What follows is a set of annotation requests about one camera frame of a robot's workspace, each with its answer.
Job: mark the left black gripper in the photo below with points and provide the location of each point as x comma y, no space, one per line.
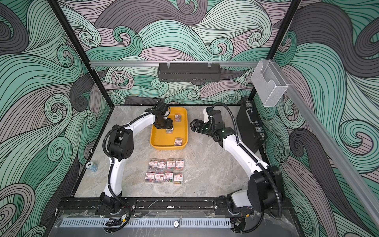
170,125

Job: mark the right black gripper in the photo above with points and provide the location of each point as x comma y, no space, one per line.
196,122

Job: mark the yellow plastic storage tray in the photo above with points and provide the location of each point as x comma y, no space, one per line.
160,140

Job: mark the paper clip box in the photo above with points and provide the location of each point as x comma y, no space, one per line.
168,177
162,164
171,164
179,164
178,142
153,165
178,117

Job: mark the paper clip box edge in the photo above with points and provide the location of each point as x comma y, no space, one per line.
178,178

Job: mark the paper clip box removed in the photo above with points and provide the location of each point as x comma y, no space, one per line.
159,178
150,177

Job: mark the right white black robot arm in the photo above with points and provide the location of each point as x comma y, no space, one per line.
265,181

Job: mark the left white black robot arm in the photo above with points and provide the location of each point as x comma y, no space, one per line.
118,146

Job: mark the black briefcase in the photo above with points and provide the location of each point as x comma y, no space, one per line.
250,126

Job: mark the small clear plastic bottle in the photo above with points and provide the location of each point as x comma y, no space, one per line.
91,166

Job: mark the black wall-mounted tray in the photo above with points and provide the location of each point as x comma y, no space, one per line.
189,73

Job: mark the clear acrylic wall holder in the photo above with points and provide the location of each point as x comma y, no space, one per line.
269,82

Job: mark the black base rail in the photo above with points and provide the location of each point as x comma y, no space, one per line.
219,206

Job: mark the aluminium rail back wall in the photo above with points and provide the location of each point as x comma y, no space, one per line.
136,63

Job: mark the aluminium rail wall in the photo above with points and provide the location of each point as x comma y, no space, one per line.
136,63
366,196

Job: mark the aluminium rail right wall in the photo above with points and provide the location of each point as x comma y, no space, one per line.
366,196

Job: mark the white slotted cable duct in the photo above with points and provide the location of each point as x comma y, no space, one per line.
149,222

